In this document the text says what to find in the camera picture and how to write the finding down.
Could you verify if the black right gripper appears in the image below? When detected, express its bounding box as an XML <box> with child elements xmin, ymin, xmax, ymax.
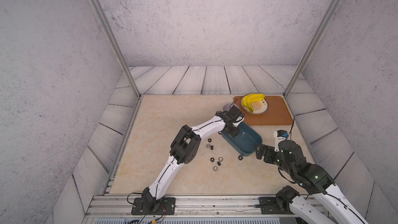
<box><xmin>253</xmin><ymin>142</ymin><xmax>294</xmax><ymax>178</ymax></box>

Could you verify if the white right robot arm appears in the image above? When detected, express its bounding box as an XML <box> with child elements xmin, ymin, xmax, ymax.
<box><xmin>256</xmin><ymin>140</ymin><xmax>367</xmax><ymax>224</ymax></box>

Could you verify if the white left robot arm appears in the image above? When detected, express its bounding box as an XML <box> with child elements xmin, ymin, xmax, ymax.
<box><xmin>142</xmin><ymin>107</ymin><xmax>245</xmax><ymax>209</ymax></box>

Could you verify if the teal plastic storage box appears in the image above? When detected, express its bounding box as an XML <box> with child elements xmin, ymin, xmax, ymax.
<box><xmin>221</xmin><ymin>122</ymin><xmax>263</xmax><ymax>157</ymax></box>

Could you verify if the lilac grey bowl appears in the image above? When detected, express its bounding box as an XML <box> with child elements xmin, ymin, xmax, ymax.
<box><xmin>222</xmin><ymin>103</ymin><xmax>238</xmax><ymax>112</ymax></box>

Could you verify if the yellow banana bunch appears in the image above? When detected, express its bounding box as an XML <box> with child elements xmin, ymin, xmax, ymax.
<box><xmin>241</xmin><ymin>93</ymin><xmax>265</xmax><ymax>112</ymax></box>

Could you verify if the patterned ceramic plate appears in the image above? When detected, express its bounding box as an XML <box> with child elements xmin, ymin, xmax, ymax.
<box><xmin>240</xmin><ymin>99</ymin><xmax>269</xmax><ymax>115</ymax></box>

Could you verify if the brown plastic tray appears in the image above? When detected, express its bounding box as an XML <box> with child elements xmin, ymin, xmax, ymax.
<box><xmin>234</xmin><ymin>95</ymin><xmax>293</xmax><ymax>126</ymax></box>

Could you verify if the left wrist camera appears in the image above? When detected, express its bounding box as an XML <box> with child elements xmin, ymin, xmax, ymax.
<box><xmin>228</xmin><ymin>105</ymin><xmax>245</xmax><ymax>123</ymax></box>

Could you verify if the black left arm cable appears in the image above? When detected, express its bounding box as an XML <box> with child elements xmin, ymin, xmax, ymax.
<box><xmin>126</xmin><ymin>191</ymin><xmax>147</xmax><ymax>206</ymax></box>

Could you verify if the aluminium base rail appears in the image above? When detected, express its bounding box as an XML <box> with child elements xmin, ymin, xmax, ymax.
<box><xmin>83</xmin><ymin>194</ymin><xmax>302</xmax><ymax>224</ymax></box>

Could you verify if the aluminium frame post right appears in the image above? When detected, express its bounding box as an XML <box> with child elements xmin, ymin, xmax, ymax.
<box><xmin>283</xmin><ymin>0</ymin><xmax>342</xmax><ymax>99</ymax></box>

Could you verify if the aluminium frame post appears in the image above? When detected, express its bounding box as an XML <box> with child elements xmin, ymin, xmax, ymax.
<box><xmin>89</xmin><ymin>0</ymin><xmax>141</xmax><ymax>98</ymax></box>
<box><xmin>283</xmin><ymin>0</ymin><xmax>342</xmax><ymax>99</ymax></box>

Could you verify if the aluminium frame post left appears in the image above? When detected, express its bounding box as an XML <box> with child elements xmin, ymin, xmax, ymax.
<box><xmin>89</xmin><ymin>0</ymin><xmax>141</xmax><ymax>98</ymax></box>

